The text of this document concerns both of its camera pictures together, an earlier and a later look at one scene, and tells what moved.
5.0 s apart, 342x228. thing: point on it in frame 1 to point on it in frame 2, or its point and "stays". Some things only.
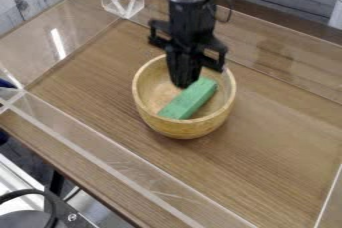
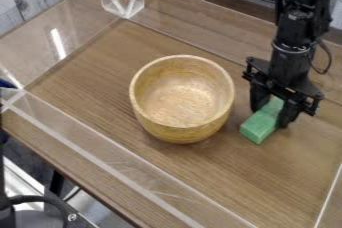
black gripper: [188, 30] to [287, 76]
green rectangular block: [188, 100] to [259, 125]
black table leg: [56, 183] stays
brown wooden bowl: [153, 91] stays
